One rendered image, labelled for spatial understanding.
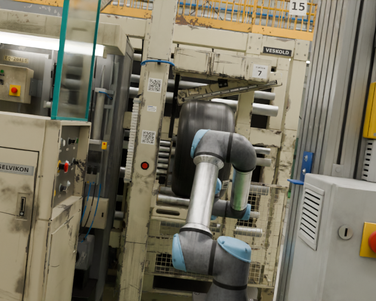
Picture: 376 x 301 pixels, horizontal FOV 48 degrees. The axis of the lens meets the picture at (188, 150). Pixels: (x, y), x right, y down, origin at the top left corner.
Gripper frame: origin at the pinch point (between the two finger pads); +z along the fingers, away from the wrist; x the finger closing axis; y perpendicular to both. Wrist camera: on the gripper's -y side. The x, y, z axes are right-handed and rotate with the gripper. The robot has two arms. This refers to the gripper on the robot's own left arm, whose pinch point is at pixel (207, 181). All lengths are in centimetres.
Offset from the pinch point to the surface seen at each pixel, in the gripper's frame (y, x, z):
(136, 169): -0.6, 38.3, 18.3
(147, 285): -87, 26, 77
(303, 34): 220, -181, 539
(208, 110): 37.0, 3.5, 8.6
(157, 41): 71, 35, 18
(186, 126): 26.9, 14.2, 1.6
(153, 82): 49, 35, 18
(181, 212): -19.7, 10.7, 8.5
